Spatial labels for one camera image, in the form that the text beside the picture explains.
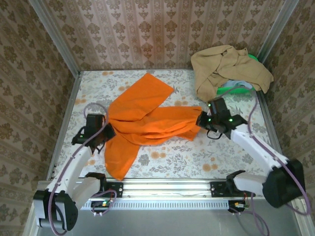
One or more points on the green plastic basket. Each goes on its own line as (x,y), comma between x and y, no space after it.
(242,90)

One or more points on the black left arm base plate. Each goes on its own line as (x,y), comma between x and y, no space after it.
(115,189)

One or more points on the small circuit board green light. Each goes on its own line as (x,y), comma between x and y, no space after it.
(102,203)
(240,206)

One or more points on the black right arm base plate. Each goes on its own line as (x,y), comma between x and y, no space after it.
(216,189)

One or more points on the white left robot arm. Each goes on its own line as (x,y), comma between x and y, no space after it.
(73,167)

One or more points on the light blue cloth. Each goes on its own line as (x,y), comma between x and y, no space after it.
(233,83)

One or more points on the grey metal panel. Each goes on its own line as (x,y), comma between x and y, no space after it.
(160,223)

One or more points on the aluminium table edge rail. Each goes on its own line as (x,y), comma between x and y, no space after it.
(265,110)
(68,110)

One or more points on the beige trousers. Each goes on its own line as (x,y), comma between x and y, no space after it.
(209,68)

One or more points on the aluminium mounting rail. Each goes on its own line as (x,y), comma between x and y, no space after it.
(167,188)

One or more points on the floral patterned table cover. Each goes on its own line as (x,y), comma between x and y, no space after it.
(172,157)

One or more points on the aluminium frame post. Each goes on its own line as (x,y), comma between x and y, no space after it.
(55,39)
(275,32)

